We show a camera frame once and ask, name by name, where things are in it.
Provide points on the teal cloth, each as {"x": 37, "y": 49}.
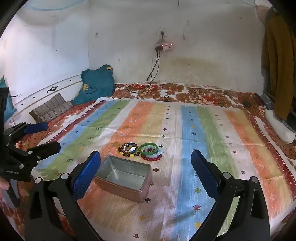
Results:
{"x": 9, "y": 106}

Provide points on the white power strip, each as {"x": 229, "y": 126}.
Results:
{"x": 167, "y": 45}

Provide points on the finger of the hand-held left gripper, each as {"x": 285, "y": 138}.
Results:
{"x": 46, "y": 148}
{"x": 37, "y": 127}

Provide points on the teal shirt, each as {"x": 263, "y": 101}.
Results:
{"x": 97, "y": 83}

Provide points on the red floral blanket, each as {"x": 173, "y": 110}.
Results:
{"x": 185, "y": 90}

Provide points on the mustard yellow hanging cloth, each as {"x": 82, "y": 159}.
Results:
{"x": 278, "y": 60}

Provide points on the person's left hand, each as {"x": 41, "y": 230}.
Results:
{"x": 3, "y": 184}

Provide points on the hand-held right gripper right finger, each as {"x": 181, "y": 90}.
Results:
{"x": 205, "y": 176}

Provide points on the grey metal frame piece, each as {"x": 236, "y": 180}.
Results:
{"x": 267, "y": 100}

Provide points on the green jade bangle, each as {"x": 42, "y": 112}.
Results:
{"x": 142, "y": 148}

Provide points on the rectangular metal tin box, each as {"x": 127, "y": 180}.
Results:
{"x": 122, "y": 177}

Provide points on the white bed headboard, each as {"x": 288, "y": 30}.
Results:
{"x": 41, "y": 91}

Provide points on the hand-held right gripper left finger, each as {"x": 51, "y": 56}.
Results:
{"x": 86, "y": 178}

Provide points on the white bolster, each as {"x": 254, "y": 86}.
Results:
{"x": 277, "y": 126}

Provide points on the striped brown pillow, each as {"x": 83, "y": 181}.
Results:
{"x": 52, "y": 107}

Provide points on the colourful striped mat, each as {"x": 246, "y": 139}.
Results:
{"x": 196, "y": 129}

